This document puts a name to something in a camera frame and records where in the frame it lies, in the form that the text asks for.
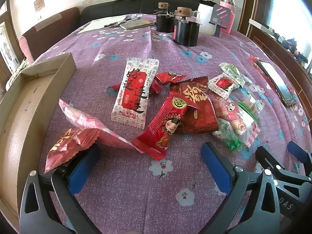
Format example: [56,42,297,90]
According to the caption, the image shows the brown notebook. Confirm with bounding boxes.
[119,19,155,30]

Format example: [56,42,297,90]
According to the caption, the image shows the pink cartoon snack packet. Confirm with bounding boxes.
[212,99,261,148]

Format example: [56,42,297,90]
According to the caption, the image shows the glass door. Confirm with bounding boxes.
[0,0,25,78]

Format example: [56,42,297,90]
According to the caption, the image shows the black sofa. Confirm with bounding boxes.
[80,0,220,26]

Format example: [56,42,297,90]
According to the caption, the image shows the long white red snack packet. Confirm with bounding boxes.
[111,57,160,129]

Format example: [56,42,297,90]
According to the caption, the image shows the small red candy packet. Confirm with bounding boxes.
[107,83,123,95]
[149,71,187,95]

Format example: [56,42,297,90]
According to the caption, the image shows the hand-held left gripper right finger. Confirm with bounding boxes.
[200,141,281,234]

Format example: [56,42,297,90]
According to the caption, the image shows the flat red packet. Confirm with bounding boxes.
[249,55,262,69]

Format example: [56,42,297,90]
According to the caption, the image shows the large pink snack packet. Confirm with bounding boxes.
[58,99,144,154]

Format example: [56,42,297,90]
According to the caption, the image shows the red doll-print snack packet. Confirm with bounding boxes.
[132,91,200,162]

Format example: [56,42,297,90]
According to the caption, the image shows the white plastic container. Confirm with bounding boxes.
[197,4,219,36]

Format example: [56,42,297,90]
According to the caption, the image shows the patterned cloth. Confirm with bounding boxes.
[5,58,30,90]

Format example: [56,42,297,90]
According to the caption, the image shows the black smartphone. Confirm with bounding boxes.
[258,60,298,107]

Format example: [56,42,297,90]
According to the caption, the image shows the green white snack packet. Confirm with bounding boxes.
[219,63,246,87]

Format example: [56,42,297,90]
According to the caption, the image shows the cardboard box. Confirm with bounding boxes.
[0,52,76,225]

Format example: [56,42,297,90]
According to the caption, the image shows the clear green-edged candy packet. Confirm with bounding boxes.
[238,91,265,123]
[212,118,243,153]

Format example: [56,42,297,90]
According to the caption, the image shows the red gold-lettered snack packet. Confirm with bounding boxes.
[44,127,101,173]

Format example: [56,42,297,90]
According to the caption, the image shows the notebook with pens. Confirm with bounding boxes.
[104,15,142,28]

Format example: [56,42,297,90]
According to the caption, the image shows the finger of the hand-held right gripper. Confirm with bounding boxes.
[255,145,312,184]
[287,141,312,173]

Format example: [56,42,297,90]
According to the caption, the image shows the clear plastic container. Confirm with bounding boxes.
[191,10,203,27]

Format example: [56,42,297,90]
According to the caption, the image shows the dark red gold-print snack packet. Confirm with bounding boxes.
[169,76,219,134]

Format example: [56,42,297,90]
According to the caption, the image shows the purple floral cloth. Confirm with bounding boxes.
[32,13,312,234]

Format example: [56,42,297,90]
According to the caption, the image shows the pink thermos bottle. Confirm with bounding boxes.
[219,0,236,34]

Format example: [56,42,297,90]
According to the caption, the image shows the brown sofa backrest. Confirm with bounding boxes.
[19,7,81,62]

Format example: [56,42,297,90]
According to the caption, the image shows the white paper sheets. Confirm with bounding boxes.
[77,15,127,35]

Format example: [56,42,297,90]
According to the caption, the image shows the black jar with wooden lid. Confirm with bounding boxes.
[173,7,199,47]
[155,2,175,33]

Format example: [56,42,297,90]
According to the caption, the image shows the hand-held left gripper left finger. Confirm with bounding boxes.
[19,143,101,234]

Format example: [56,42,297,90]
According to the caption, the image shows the white red-label snack packet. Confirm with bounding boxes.
[208,73,240,100]

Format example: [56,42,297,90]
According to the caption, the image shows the pink cushion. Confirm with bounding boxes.
[19,36,35,64]

